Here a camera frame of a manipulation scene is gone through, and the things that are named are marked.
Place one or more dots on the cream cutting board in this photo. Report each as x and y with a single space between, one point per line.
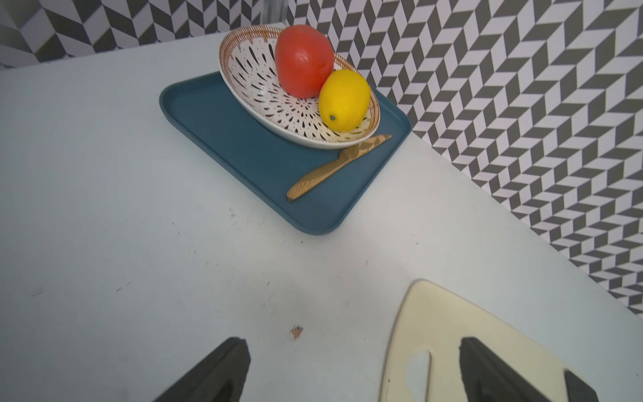
434 320

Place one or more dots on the patterned white bowl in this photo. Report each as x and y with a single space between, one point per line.
247 65

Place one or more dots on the red tomato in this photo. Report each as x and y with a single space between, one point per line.
304 60

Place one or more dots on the black cleaver knife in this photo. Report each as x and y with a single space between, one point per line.
577 389

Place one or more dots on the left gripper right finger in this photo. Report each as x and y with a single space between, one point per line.
486 377

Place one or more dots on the yellow lemon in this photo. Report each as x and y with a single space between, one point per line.
343 101

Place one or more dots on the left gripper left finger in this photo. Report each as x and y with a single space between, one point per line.
220 376

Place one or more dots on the teal tray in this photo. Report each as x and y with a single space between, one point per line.
206 112

